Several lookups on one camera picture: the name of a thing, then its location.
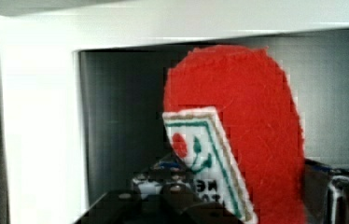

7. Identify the black toaster oven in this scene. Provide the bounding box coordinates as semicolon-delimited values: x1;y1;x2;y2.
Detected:
0;0;349;224

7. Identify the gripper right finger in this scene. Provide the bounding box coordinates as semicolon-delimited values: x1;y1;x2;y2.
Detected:
303;159;349;224

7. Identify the red felt ketchup bottle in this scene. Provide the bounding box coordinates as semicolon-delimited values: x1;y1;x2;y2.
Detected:
162;45;306;224

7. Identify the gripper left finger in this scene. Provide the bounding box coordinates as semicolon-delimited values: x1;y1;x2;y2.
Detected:
73;153;245;224

